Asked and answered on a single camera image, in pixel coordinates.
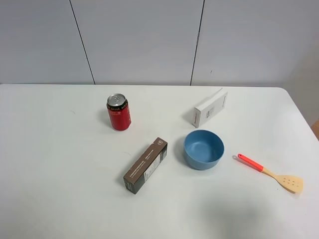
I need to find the brown rectangular box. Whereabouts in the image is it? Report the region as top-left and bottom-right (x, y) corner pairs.
(123, 137), (167, 194)

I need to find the wooden spatula red handle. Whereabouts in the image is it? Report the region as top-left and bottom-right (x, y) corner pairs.
(237, 154), (303, 194)

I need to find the blue bowl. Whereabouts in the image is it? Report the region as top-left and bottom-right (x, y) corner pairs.
(183, 129), (225, 170)

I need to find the red soda can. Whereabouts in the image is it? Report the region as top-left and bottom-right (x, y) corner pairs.
(106, 93), (132, 131)

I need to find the white rectangular box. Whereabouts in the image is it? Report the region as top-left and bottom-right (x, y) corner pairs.
(192, 88), (228, 128)

